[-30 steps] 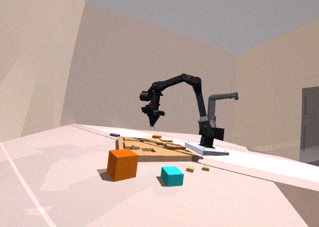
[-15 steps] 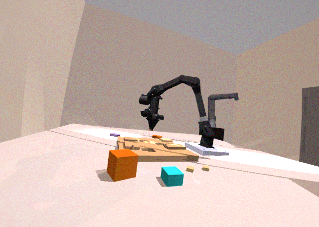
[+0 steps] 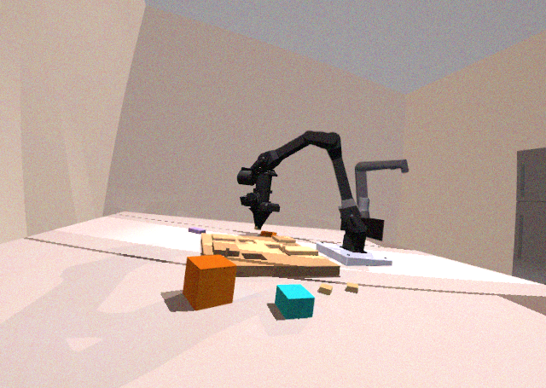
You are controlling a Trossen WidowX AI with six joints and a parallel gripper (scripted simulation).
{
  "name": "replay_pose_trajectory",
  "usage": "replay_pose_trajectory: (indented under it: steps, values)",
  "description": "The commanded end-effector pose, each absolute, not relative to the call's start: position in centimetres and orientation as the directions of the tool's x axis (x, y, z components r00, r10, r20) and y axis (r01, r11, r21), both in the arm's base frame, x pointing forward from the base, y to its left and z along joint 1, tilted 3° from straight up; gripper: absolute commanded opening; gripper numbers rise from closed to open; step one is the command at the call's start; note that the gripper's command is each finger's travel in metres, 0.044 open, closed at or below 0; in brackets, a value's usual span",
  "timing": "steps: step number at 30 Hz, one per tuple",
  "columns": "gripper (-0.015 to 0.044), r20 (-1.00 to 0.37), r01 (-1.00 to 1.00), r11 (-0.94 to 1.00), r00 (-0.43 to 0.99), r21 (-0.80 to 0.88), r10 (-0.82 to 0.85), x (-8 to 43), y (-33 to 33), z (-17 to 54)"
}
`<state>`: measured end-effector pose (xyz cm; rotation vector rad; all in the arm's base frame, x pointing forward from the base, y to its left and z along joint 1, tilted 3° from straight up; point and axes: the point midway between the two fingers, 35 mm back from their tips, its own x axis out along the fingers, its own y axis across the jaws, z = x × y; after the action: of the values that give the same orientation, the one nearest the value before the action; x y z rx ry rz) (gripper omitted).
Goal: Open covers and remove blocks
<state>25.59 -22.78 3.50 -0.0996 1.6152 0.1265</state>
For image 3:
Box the teal cube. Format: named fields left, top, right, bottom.
left=275, top=285, right=316, bottom=320

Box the orange cube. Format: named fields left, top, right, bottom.
left=183, top=255, right=237, bottom=311

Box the orange flat panel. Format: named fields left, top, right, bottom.
left=260, top=231, right=277, bottom=238

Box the tan square puzzle board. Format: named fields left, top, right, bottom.
left=200, top=233, right=340, bottom=277

